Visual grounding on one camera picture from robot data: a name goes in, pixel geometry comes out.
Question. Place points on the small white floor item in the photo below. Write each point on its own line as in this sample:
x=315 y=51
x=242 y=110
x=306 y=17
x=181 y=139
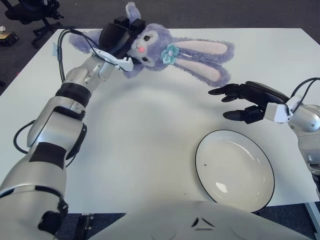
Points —
x=2 y=28

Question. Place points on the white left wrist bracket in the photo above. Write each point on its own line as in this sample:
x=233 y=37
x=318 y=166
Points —
x=126 y=65

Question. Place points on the grey robot torso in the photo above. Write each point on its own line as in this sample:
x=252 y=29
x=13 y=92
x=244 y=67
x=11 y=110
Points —
x=195 y=222

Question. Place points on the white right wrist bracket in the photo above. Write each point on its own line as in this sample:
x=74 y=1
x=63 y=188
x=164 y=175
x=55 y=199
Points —
x=273 y=112

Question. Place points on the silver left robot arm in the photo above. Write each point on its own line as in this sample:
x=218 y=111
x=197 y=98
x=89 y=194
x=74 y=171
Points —
x=55 y=125

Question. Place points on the black table bracket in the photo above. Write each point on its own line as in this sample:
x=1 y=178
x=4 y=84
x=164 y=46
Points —
x=85 y=225

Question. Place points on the white plate black rim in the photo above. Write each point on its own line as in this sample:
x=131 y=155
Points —
x=235 y=170

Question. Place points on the white table leg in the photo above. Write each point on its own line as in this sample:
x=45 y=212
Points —
x=313 y=212

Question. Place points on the black office chair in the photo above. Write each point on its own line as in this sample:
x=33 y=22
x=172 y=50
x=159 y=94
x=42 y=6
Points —
x=22 y=12

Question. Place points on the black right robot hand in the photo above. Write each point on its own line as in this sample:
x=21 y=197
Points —
x=265 y=93

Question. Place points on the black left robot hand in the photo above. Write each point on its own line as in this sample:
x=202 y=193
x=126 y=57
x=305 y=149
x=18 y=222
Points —
x=115 y=37

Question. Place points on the purple plush bunny doll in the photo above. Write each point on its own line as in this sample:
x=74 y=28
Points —
x=152 y=32

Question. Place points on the brown cardboard box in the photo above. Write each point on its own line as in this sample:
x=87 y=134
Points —
x=8 y=38

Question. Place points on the black floor object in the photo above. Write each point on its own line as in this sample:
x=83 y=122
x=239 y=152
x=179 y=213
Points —
x=2 y=82

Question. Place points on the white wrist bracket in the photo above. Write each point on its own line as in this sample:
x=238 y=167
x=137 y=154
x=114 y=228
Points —
x=273 y=112
x=126 y=65

